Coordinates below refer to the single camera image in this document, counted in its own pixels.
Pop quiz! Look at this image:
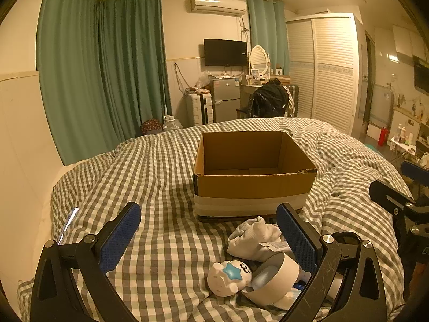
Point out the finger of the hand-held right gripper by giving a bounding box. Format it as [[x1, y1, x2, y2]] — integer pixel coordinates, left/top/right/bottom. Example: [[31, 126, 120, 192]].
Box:
[[369, 179, 429, 226], [400, 160, 429, 188]]

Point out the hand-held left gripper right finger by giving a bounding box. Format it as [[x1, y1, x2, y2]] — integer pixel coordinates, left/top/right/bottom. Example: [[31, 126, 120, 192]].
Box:
[[275, 203, 387, 322]]

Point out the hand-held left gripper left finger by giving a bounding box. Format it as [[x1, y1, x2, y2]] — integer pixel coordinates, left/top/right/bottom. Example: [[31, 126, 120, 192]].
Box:
[[30, 202, 142, 322]]

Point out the tape roll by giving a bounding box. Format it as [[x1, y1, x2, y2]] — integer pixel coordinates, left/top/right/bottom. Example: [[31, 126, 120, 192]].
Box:
[[242, 252, 300, 306]]

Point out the white sock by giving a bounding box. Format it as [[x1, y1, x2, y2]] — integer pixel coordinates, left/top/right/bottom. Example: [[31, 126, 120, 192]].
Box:
[[227, 217, 290, 263]]

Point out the cardboard box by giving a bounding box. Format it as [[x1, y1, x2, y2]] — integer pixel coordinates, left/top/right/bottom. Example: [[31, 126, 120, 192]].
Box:
[[193, 131, 318, 222]]

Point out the white figurine with blue star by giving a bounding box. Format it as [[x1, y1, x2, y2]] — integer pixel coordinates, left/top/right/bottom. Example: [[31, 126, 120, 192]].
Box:
[[207, 259, 253, 297]]

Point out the small white table with bottles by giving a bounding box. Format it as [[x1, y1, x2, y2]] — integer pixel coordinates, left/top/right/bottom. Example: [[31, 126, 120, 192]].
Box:
[[389, 124, 419, 156]]

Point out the smartphone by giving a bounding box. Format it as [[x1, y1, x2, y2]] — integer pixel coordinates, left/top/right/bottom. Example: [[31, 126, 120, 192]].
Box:
[[58, 207, 80, 245]]

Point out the checked blanket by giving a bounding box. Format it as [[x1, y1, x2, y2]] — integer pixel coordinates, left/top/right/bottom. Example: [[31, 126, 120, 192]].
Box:
[[17, 117, 413, 322]]

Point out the dark range hood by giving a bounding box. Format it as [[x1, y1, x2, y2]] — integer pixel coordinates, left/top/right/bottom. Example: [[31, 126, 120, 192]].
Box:
[[413, 55, 429, 93]]

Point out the red patterned bag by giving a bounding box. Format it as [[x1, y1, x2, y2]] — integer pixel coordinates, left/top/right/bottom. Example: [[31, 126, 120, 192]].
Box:
[[140, 118, 164, 135]]

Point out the clear water jug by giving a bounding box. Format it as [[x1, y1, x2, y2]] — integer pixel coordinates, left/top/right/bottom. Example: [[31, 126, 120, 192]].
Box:
[[163, 115, 183, 131]]

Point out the white louvred wardrobe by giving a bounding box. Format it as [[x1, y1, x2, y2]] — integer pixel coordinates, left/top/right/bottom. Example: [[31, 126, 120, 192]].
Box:
[[286, 13, 366, 136]]

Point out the black backpack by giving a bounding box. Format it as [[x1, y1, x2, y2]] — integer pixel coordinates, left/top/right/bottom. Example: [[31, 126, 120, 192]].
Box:
[[248, 78, 291, 119]]

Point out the grey suitcase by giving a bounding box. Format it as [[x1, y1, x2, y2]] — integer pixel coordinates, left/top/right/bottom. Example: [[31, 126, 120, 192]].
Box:
[[287, 85, 299, 118]]

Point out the white suitcase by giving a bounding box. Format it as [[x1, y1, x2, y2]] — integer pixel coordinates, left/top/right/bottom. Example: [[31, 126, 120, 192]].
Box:
[[187, 92, 214, 127]]

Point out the dressing table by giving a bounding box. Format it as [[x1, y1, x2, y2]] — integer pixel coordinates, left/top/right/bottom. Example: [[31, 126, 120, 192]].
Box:
[[239, 82, 269, 116]]

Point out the grey fridge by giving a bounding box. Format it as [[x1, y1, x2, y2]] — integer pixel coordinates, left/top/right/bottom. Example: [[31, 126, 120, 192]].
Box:
[[209, 76, 241, 123]]

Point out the clear plastic bag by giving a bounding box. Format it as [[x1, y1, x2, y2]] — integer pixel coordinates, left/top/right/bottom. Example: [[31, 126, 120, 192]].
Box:
[[195, 71, 212, 90]]

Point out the oval white mirror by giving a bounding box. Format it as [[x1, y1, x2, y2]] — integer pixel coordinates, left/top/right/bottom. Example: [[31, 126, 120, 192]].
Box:
[[250, 45, 270, 78]]

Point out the black television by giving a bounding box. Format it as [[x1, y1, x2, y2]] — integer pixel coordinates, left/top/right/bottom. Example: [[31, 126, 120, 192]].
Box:
[[203, 39, 248, 67]]

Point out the narrow green curtain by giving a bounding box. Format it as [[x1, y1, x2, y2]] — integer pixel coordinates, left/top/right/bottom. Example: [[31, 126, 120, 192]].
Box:
[[246, 0, 289, 78]]

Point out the white air conditioner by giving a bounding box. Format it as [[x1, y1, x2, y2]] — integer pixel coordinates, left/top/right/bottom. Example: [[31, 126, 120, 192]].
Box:
[[190, 0, 247, 17]]

